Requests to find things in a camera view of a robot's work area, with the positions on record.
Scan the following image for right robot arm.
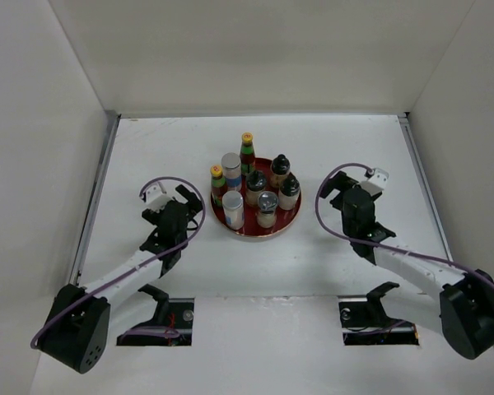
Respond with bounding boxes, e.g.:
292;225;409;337
330;187;494;360

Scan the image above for brown spice grinder jar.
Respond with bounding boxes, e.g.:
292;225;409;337
270;154;291;188

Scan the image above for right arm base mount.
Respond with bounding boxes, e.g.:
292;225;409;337
338;281;419;346

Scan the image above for silver top spice jar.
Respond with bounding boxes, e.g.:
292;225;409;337
256;191;278;229

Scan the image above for red sauce bottle green label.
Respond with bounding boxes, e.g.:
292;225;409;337
240;132;256;176

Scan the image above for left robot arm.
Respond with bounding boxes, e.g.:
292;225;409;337
30;176;206;374

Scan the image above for red round tray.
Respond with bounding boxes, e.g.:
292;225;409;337
209;157;301;238

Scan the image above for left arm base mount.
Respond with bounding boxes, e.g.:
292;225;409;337
112;285;194;347

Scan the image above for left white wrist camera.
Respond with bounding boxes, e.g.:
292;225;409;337
140;181;171;212

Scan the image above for black cap spice jar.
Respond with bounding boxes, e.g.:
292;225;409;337
278;174;301;211

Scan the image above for white powder grinder jar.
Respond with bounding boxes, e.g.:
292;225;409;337
245;170;267;207

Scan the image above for white bead jar blue label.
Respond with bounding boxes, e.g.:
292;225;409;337
221;152;242;191

